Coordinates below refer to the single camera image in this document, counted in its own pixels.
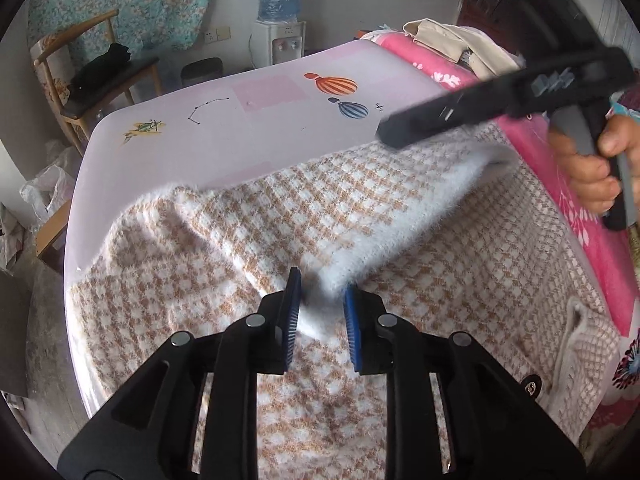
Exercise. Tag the person's right hand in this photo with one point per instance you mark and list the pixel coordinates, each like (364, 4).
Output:
(582, 175)

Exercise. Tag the beige garment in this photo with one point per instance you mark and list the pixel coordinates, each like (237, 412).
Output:
(450, 35)

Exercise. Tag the white water dispenser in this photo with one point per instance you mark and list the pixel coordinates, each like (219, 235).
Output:
(280, 45)

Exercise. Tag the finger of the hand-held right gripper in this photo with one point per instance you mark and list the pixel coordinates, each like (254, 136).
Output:
(440, 112)

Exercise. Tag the pink floral blanket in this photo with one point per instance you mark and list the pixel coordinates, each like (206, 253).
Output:
(430, 57)

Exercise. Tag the beige white checked coat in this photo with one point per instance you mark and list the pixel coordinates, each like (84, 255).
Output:
(200, 260)

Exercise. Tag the white wall socket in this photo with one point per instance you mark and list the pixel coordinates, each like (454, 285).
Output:
(216, 35)

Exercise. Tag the small wooden stool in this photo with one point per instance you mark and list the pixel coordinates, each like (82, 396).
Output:
(52, 230)

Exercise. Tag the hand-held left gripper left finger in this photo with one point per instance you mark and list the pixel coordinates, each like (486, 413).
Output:
(291, 310)

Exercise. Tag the black bag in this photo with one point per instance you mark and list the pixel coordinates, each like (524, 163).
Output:
(105, 67)

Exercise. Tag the clear plastic bag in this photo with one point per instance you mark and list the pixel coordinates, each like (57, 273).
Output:
(47, 185)

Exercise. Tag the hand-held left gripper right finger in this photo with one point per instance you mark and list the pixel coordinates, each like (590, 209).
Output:
(352, 330)

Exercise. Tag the dark red wooden door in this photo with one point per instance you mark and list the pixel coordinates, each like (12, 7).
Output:
(480, 12)

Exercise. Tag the wooden chair with dark seat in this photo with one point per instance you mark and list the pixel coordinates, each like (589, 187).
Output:
(120, 80)

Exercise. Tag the floral wrapped board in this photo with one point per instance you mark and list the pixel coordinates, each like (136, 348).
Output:
(54, 80)

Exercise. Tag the pink printed bed sheet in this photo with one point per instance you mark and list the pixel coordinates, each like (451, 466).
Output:
(250, 125)

